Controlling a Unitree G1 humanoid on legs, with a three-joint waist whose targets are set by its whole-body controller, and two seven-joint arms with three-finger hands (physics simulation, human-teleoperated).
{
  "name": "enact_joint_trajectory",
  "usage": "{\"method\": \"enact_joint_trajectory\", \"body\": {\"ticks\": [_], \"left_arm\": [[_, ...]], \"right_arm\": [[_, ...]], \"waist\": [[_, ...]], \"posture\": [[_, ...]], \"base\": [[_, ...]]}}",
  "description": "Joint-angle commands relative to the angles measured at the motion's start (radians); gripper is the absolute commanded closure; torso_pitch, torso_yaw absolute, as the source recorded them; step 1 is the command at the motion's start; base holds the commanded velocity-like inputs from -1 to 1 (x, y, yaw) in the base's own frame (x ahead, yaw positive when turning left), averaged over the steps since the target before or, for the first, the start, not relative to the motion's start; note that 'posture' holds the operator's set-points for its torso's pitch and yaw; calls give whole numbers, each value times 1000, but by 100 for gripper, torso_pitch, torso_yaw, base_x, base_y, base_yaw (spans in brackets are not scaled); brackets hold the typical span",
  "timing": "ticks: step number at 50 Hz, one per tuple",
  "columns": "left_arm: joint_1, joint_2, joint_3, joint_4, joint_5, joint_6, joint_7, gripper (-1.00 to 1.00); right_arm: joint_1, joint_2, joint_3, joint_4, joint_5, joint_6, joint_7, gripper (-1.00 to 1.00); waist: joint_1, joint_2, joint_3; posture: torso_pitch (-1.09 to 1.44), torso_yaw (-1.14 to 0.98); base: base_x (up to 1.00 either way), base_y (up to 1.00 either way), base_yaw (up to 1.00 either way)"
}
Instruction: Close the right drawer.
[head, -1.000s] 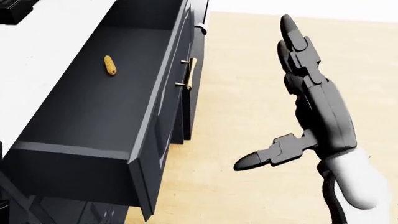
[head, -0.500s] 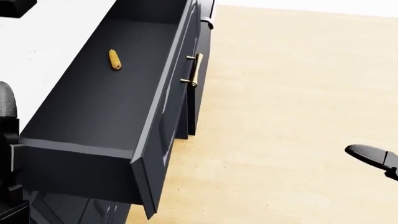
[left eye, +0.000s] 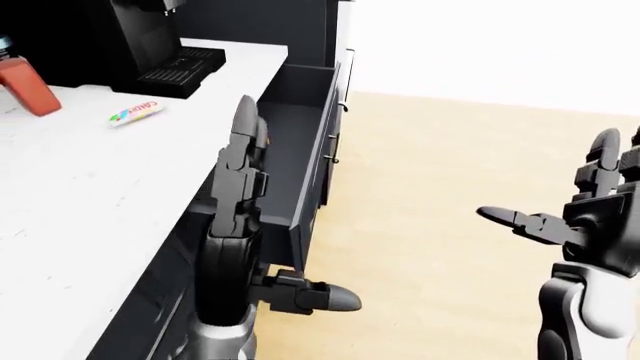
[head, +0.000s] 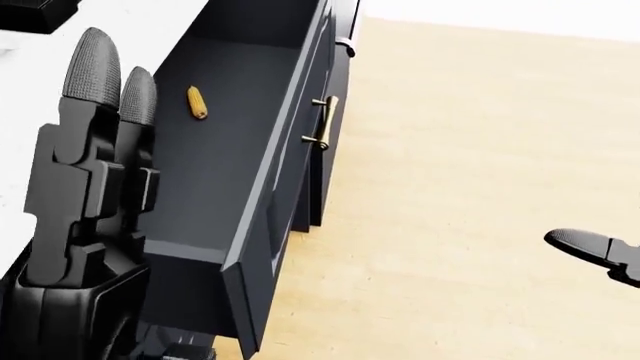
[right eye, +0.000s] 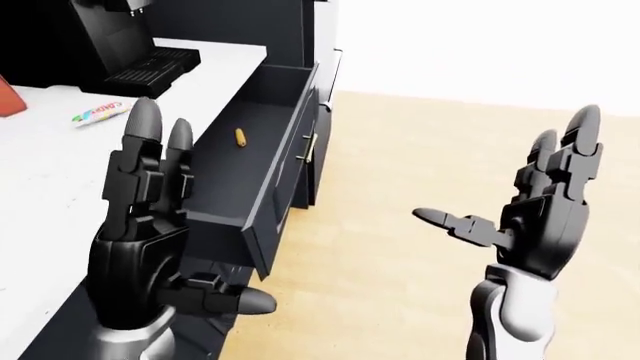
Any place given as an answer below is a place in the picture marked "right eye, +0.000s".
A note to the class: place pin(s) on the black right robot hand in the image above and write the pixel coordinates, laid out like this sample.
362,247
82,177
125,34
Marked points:
542,228

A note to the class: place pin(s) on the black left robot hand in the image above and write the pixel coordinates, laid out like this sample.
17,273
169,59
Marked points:
132,258

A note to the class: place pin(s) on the dark grey open drawer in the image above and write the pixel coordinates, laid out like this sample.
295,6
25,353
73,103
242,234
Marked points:
255,176

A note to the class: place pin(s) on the dark grey base cabinet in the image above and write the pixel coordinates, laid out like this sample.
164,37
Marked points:
195,285

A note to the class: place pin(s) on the white candy bar wrapper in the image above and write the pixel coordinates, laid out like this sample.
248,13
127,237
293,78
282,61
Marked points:
101,113

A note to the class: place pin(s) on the small orange cylinder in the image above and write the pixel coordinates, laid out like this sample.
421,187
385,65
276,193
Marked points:
241,138

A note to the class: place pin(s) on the red orange box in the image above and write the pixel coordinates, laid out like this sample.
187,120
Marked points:
10,98

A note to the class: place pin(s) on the black coffee machine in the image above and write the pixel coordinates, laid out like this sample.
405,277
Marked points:
95,41

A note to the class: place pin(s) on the dark tall cabinet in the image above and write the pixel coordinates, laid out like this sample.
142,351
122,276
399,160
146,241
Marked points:
235,32

